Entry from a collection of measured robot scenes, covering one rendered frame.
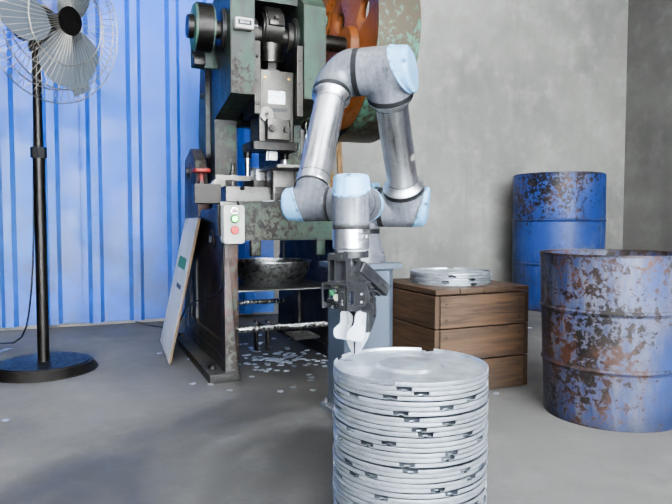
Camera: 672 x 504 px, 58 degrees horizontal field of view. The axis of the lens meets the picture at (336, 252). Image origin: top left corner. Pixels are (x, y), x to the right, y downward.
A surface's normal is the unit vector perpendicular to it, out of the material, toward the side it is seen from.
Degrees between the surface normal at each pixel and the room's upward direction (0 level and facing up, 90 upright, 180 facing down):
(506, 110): 90
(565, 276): 92
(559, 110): 90
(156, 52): 90
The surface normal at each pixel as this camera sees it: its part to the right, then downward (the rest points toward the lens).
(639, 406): -0.04, 0.09
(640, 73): -0.92, 0.02
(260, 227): 0.39, 0.04
